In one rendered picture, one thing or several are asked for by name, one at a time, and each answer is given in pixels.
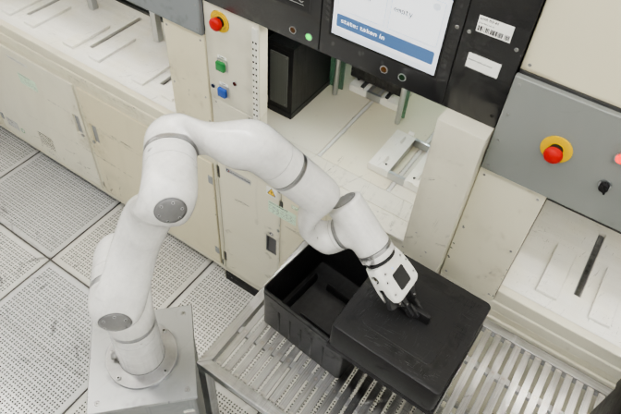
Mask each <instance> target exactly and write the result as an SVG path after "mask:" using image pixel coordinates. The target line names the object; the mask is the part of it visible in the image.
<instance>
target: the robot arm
mask: <svg viewBox="0 0 621 414"><path fill-rule="evenodd" d="M199 155H207V156H210V157H212V158H213V159H214V160H215V161H217V162H219V163H220V164H223V165H225V166H227V167H230V168H232V169H235V170H241V171H249V172H251V173H253V174H254V175H256V176H257V177H259V178H260V179H261V180H263V181H264V182H266V183H267V184H268V185H270V186H271V187H272V188H274V189H276V190H277V191H278V192H280V193H281V194H283V195H284V196H286V197H287V198H288V199H290V200H291V201H293V202H294V203H295V204H296V205H298V230H299V233H300V235H301V236H302V238H303V239H304V240H305V241H306V242H307V243H308V244H309V245H311V246H312V247H313V248H315V249H316V250H318V251H319V252H321V253H323V254H328V255H329V254H335V253H337V252H340V251H342V250H347V249H351V250H353V251H354V252H355V253H356V255H357V256H358V258H359V260H360V262H361V263H362V264H363V265H366V267H367V269H366V271H367V273H368V276H369V278H370V279H371V282H372V284H373V286H374V288H375V290H376V292H377V293H378V295H379V296H380V298H381V299H382V301H383V302H384V303H386V305H387V309H388V310H390V311H393V310H395V309H396V308H397V307H402V309H403V310H404V312H405V313H406V315H407V316H408V317H410V318H419V316H420V315H419V314H418V312H417V311H416V309H415V308H414V306H413V304H414V305H416V306H417V307H419V308H420V309H422V310H423V307H422V306H421V305H420V303H419V301H418V300H417V298H416V295H417V294H416V291H415V285H414V284H415V282H416V280H417V278H418V274H417V272H416V270H415V269H414V267H413V266H412V265H411V263H410V262H409V261H408V259H407V258H406V256H405V255H404V254H403V253H402V252H401V251H400V250H399V249H398V248H397V247H396V246H394V244H393V243H392V241H391V239H390V238H389V236H387V234H386V233H385V231H384V229H383V227H382V226H381V224H380V223H379V221H378V219H377V218H376V216H375V215H374V213H373V212H372V210H371V208H370V206H369V205H368V203H367V202H366V201H365V200H364V198H363V196H362V195H361V193H360V192H358V191H352V192H349V193H347V194H345V195H343V196H341V197H340V188H339V187H338V185H337V183H336V182H335V181H334V180H333V179H332V178H331V177H330V176H329V175H328V174H327V173H325V172H324V171H323V170H322V169H321V168H320V167H319V166H318V165H317V164H316V163H314V162H313V161H312V160H311V159H310V158H309V157H308V156H307V155H305V154H304V153H303V152H302V151H300V150H299V149H298V148H297V147H296V146H294V145H293V144H292V143H291V142H290V141H288V140H287V139H286V138H285V137H283V136H282V135H281V134H280V133H279V132H277V131H276V130H275V129H274V128H272V127H271V126H269V125H268V124H266V123H264V122H262V121H260V120H257V119H239V120H233V121H226V122H208V121H203V120H199V119H197V118H195V117H192V116H188V115H185V114H180V113H172V114H167V115H164V116H160V117H158V118H157V119H155V120H154V121H153V122H152V123H151V124H150V125H149V127H148V128H147V130H146V133H145V136H144V142H143V156H142V173H141V182H140V191H139V194H137V195H135V196H134V197H132V198H131V199H130V200H129V201H128V202H127V204H126V205H125V207H124V209H123V211H122V213H121V215H120V217H119V220H118V223H117V225H116V230H115V233H112V234H109V235H107V236H105V237H103V238H102V239H101V240H100V241H99V243H98V244H97V246H96V248H95V251H94V253H93V258H92V265H91V281H90V289H89V298H88V310H89V314H90V317H91V319H92V321H93V322H94V323H95V324H96V325H97V326H98V327H100V328H102V329H104V330H106V331H107V333H108V334H109V337H110V339H111V342H112V343H111V345H110V346H109V348H108V350H107V353H106V359H105V361H106V368H107V371H108V373H109V375H110V377H111V378H112V379H113V380H114V382H116V383H117V384H118V385H120V386H122V387H125V388H127V389H133V390H140V389H146V388H150V387H152V386H155V385H157V384H158V383H160V382H161V381H162V380H164V379H165V378H166V377H167V376H168V375H169V374H170V373H171V371H172V370H173V369H174V367H175V365H176V363H177V357H178V348H177V341H176V339H175V337H174V336H173V334H172V333H171V332H170V331H169V330H168V329H166V328H165V327H163V326H162V325H160V324H158V322H157V319H156V315H155V311H154V308H153V304H152V276H153V271H154V267H155V264H156V260H157V257H158V254H159V251H160V248H161V247H162V244H163V242H164V239H165V237H166V235H167V233H168V231H169V229H170V228H171V227H173V226H180V225H183V224H185V223H186V222H187V221H188V219H189V218H190V217H191V215H192V213H193V211H194V209H195V206H196V202H197V198H198V163H197V157H198V156H199ZM328 213H329V214H330V216H331V217H332V219H331V220H328V221H324V220H322V218H323V217H324V216H325V215H327V214H328ZM405 297H406V298H405ZM409 302H411V303H409Z"/></svg>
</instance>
